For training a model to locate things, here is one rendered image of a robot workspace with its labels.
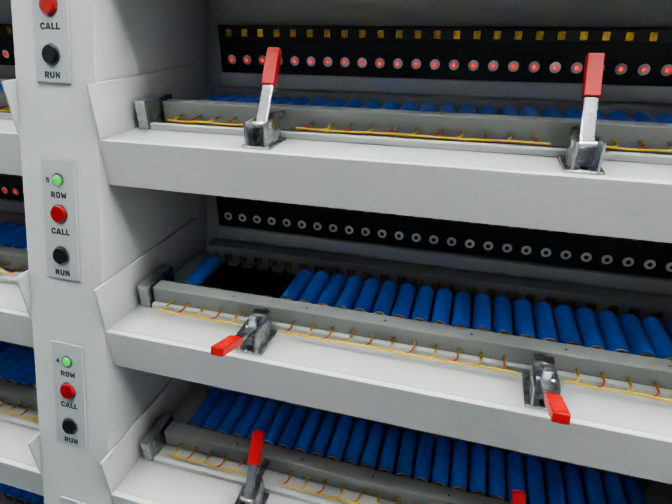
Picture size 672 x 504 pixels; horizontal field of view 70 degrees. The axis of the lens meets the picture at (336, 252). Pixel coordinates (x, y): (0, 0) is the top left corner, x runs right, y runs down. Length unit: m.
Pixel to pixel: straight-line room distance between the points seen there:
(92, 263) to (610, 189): 0.47
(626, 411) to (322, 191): 0.31
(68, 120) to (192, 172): 0.14
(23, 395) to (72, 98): 0.42
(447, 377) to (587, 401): 0.12
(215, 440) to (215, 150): 0.35
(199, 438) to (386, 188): 0.39
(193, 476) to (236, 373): 0.18
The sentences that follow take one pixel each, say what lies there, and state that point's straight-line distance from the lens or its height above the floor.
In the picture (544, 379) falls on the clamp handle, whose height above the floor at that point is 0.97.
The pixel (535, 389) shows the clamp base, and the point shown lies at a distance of 0.44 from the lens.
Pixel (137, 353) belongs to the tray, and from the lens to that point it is 0.55.
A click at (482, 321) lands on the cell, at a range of 0.50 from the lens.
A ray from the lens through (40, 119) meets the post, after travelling 0.56.
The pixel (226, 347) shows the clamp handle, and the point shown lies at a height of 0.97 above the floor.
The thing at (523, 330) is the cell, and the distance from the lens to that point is 0.50.
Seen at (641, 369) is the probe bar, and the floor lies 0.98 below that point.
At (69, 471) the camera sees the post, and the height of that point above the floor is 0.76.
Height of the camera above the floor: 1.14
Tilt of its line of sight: 12 degrees down
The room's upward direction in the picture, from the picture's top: 4 degrees clockwise
